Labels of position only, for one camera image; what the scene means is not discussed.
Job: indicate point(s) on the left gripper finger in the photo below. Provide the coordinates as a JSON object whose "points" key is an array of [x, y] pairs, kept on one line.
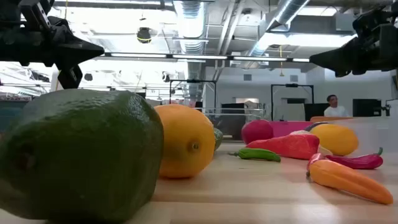
{"points": [[70, 77], [81, 51]]}

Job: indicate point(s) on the red chili pepper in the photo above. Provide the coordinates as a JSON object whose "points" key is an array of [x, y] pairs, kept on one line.
{"points": [[357, 161]]}

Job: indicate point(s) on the orange carrot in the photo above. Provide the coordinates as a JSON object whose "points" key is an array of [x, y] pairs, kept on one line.
{"points": [[289, 146]]}

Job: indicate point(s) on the orange fruit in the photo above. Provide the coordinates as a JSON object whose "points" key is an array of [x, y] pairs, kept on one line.
{"points": [[186, 143]]}

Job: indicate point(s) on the dark green cucumber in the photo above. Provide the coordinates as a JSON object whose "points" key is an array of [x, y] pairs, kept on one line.
{"points": [[218, 137]]}

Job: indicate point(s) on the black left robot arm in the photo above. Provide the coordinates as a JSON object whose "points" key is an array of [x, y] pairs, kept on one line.
{"points": [[31, 12]]}

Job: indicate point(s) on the person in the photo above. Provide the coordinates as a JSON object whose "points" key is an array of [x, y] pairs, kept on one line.
{"points": [[335, 110]]}

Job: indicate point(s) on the black monitor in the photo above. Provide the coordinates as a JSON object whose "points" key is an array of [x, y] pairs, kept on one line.
{"points": [[314, 111], [367, 107]]}

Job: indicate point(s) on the orange plastic basket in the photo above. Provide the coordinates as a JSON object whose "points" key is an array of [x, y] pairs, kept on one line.
{"points": [[329, 118]]}

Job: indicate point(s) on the black ceiling dome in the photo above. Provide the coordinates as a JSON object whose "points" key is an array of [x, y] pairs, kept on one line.
{"points": [[144, 35]]}

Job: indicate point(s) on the teal plastic basket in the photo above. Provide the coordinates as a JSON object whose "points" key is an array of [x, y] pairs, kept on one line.
{"points": [[12, 115]]}

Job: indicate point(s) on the clear plastic bin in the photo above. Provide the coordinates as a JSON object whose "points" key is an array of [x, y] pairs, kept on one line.
{"points": [[376, 133]]}

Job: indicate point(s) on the red plastic basket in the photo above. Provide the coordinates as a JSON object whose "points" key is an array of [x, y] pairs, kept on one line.
{"points": [[286, 127]]}

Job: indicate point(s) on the green avocado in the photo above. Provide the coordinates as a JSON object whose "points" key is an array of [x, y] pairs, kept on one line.
{"points": [[81, 155]]}

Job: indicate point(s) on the orange-red chili pepper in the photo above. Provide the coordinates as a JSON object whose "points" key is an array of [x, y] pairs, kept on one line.
{"points": [[313, 159]]}

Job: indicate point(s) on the orange-yellow chili pepper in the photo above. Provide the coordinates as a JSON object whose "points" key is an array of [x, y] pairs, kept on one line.
{"points": [[348, 182]]}

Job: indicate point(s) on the green chili pepper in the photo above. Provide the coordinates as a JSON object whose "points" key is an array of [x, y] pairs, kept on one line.
{"points": [[258, 154]]}

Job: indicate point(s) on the long ceiling light strip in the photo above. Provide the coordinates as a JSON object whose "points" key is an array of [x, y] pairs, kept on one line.
{"points": [[202, 57]]}

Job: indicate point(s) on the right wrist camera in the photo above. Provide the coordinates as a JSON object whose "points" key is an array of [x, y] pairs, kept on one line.
{"points": [[368, 23]]}

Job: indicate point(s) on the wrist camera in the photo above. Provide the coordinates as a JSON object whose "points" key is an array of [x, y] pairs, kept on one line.
{"points": [[368, 23], [60, 29]]}

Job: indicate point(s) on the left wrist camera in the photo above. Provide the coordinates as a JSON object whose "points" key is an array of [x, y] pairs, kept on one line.
{"points": [[60, 29]]}

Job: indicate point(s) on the black metal frame rig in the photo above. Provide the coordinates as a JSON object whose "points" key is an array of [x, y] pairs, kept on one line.
{"points": [[292, 85], [192, 81]]}

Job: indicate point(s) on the black camera on stand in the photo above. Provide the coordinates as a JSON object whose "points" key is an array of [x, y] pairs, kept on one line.
{"points": [[386, 109]]}

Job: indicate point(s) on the silver ventilation duct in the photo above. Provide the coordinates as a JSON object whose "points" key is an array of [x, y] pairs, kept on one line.
{"points": [[189, 28], [280, 18]]}

